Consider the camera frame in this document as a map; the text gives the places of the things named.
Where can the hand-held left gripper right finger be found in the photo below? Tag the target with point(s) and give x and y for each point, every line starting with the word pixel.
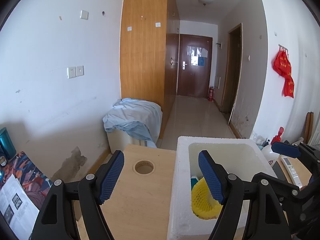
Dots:
pixel 211 177

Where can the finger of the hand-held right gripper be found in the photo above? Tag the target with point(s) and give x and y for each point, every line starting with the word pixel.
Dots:
pixel 285 148
pixel 297 195

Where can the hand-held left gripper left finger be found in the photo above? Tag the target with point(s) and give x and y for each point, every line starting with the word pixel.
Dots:
pixel 111 177

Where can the blue face mask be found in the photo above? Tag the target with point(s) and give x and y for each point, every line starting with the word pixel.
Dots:
pixel 194 182

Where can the yellow foam fruit net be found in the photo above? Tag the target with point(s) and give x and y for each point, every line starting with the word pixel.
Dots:
pixel 201 202

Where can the white foam box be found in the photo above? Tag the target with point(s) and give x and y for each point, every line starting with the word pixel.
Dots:
pixel 182 180

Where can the white red pump bottle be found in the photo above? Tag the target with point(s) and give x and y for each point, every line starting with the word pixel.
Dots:
pixel 269 155

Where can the small clear spray bottle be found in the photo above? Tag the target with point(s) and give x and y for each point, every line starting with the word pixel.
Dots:
pixel 265 143

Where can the black smartphone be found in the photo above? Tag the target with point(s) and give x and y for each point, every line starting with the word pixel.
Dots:
pixel 278 170

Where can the white remote control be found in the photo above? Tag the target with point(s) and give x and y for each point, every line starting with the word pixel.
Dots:
pixel 291 171

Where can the wooden plank pair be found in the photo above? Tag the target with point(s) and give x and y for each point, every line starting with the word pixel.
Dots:
pixel 309 127

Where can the cream storage box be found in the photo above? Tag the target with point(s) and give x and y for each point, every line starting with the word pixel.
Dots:
pixel 118 140

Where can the red cloth bag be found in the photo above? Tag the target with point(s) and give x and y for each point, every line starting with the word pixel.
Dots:
pixel 289 87
pixel 282 63

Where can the light blue cloth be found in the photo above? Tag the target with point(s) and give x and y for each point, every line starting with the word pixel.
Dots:
pixel 132 115

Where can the red fire extinguisher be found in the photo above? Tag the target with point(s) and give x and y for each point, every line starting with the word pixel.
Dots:
pixel 211 93

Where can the colourful printed mat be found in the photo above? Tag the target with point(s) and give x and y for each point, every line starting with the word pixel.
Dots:
pixel 27 170

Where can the brown entrance door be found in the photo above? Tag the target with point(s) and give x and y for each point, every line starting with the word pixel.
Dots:
pixel 195 82

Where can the printed paper leaflet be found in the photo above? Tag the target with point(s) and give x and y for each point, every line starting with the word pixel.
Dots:
pixel 17 205

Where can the teal metal can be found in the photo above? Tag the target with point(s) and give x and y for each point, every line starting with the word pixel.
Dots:
pixel 6 142

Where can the wooden wardrobe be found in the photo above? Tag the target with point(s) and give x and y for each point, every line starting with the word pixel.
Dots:
pixel 142 60

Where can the taped paper notices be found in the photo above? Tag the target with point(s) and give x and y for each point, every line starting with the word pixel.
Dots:
pixel 197 55

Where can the round ceiling lamp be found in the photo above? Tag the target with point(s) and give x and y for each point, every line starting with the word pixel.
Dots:
pixel 205 0

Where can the wooden side door frame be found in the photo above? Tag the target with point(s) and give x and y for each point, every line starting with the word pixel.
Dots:
pixel 231 75

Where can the metal wall hook rack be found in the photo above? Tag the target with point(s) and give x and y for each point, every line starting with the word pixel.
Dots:
pixel 283 47

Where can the double white wall outlet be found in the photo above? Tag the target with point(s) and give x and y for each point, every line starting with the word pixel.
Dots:
pixel 75 71

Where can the metal wall bracket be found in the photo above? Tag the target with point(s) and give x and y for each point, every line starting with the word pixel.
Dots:
pixel 219 44

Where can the white wall switch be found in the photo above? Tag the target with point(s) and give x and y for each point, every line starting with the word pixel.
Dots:
pixel 84 14

